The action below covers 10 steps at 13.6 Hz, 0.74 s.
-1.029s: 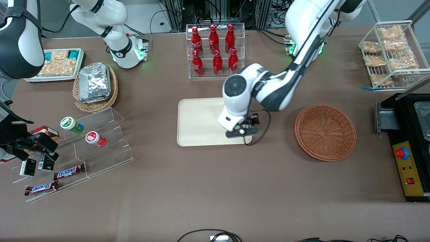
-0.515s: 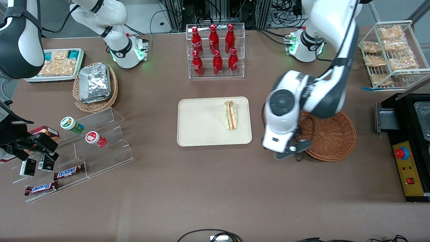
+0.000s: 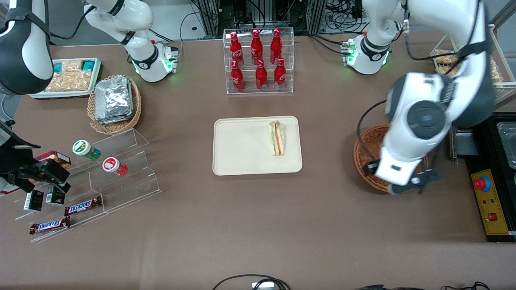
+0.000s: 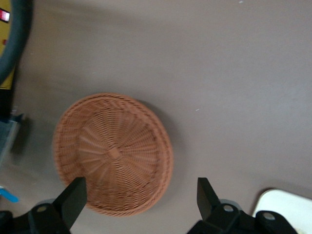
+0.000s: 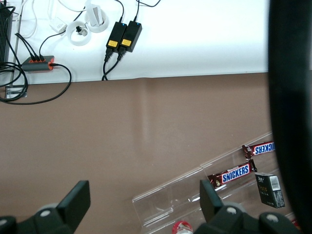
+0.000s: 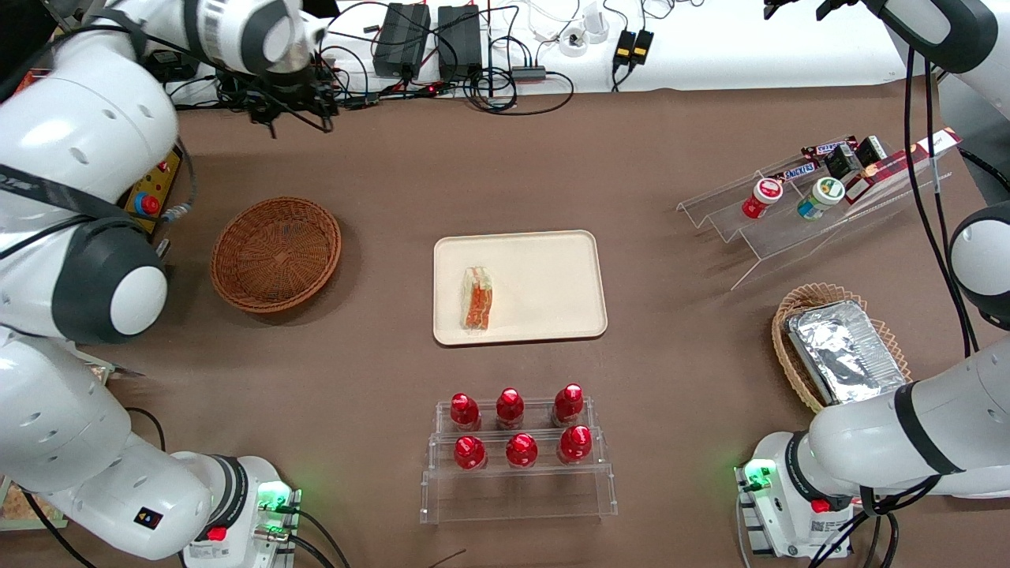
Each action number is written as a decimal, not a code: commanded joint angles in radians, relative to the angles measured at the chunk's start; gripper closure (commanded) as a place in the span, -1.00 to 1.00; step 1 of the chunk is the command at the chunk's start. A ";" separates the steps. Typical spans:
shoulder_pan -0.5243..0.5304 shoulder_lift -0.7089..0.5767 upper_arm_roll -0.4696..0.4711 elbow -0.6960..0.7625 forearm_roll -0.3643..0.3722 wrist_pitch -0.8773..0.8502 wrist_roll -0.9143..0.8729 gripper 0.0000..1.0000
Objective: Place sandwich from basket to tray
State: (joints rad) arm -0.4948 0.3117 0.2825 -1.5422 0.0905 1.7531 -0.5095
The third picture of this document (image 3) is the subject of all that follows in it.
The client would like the triangle sandwich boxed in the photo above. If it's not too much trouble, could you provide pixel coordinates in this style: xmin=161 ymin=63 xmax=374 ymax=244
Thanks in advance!
xmin=268 ymin=120 xmax=287 ymax=157

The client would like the dark brown wicker basket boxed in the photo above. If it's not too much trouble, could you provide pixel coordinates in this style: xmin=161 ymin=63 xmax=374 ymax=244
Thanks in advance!
xmin=353 ymin=124 xmax=430 ymax=194

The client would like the white snack tray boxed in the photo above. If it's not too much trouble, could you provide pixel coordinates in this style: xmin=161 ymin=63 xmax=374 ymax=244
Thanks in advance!
xmin=29 ymin=58 xmax=103 ymax=99

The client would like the light wicker basket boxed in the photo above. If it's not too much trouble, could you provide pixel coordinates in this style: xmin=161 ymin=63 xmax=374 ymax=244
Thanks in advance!
xmin=87 ymin=75 xmax=142 ymax=135

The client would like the cream rectangular tray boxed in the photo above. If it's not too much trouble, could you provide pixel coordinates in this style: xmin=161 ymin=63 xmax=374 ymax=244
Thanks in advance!
xmin=213 ymin=116 xmax=303 ymax=176

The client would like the small black carton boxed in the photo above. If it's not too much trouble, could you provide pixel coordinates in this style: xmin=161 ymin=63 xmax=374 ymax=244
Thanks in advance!
xmin=45 ymin=184 xmax=66 ymax=206
xmin=23 ymin=189 xmax=44 ymax=212

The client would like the red-brown chocolate box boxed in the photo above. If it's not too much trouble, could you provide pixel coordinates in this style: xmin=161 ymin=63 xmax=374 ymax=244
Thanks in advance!
xmin=34 ymin=150 xmax=72 ymax=170

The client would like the Snickers chocolate bar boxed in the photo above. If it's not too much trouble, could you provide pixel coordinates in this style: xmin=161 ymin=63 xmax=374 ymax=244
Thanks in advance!
xmin=64 ymin=196 xmax=103 ymax=217
xmin=29 ymin=217 xmax=72 ymax=236

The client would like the green can with white lid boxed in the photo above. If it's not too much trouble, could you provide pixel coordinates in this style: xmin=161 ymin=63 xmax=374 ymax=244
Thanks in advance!
xmin=73 ymin=139 xmax=102 ymax=162

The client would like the dark grey drawer block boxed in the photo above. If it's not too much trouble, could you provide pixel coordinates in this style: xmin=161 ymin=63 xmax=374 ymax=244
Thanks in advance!
xmin=451 ymin=127 xmax=482 ymax=162

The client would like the red can with white lid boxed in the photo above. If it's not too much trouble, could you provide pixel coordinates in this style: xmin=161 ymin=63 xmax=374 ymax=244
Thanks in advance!
xmin=102 ymin=157 xmax=129 ymax=178

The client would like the clear acrylic stepped stand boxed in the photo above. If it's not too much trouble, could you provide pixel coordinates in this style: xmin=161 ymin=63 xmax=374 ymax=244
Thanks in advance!
xmin=14 ymin=128 xmax=162 ymax=244

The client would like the yellow control panel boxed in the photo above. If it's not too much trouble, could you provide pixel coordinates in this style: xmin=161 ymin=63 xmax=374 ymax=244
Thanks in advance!
xmin=471 ymin=168 xmax=510 ymax=236

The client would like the black appliance housing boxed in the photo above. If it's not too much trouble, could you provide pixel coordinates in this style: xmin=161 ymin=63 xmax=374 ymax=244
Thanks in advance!
xmin=451 ymin=111 xmax=516 ymax=243

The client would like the silver foil packet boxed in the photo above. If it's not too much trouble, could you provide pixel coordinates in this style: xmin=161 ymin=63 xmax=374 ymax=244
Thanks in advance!
xmin=95 ymin=77 xmax=133 ymax=121
xmin=96 ymin=77 xmax=135 ymax=125

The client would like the steel pan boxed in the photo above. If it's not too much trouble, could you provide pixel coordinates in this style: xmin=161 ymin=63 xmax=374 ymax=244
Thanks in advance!
xmin=497 ymin=122 xmax=516 ymax=170

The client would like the brown table cloth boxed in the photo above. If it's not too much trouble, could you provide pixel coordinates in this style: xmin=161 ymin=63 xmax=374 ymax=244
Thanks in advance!
xmin=0 ymin=31 xmax=516 ymax=290

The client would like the red cola bottle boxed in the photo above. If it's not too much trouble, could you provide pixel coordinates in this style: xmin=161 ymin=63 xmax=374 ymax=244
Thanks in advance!
xmin=255 ymin=60 xmax=268 ymax=91
xmin=250 ymin=29 xmax=263 ymax=65
xmin=230 ymin=32 xmax=244 ymax=67
xmin=270 ymin=29 xmax=283 ymax=64
xmin=274 ymin=58 xmax=287 ymax=90
xmin=231 ymin=60 xmax=245 ymax=92

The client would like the clear acrylic bottle rack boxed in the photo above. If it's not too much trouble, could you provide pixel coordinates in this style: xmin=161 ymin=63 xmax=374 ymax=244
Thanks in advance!
xmin=223 ymin=27 xmax=295 ymax=95

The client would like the aluminium profile beam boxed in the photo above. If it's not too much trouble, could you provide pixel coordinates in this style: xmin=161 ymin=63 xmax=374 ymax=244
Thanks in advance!
xmin=490 ymin=0 xmax=516 ymax=29

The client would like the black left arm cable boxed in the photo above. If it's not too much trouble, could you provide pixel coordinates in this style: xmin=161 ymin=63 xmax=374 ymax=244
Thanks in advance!
xmin=356 ymin=99 xmax=388 ymax=139

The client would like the white wire rack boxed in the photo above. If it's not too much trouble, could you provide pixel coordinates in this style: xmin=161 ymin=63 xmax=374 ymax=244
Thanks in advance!
xmin=429 ymin=24 xmax=516 ymax=110

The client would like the tangled black cable bundle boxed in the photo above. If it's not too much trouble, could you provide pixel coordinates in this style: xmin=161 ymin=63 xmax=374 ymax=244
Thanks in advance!
xmin=325 ymin=0 xmax=365 ymax=35

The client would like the aluminium frame post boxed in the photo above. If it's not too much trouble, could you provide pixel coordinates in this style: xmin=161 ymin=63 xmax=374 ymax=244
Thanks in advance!
xmin=196 ymin=0 xmax=221 ymax=37
xmin=306 ymin=0 xmax=327 ymax=35

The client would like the black looped cable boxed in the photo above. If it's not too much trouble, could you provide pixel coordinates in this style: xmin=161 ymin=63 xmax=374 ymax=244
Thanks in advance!
xmin=212 ymin=274 xmax=291 ymax=290

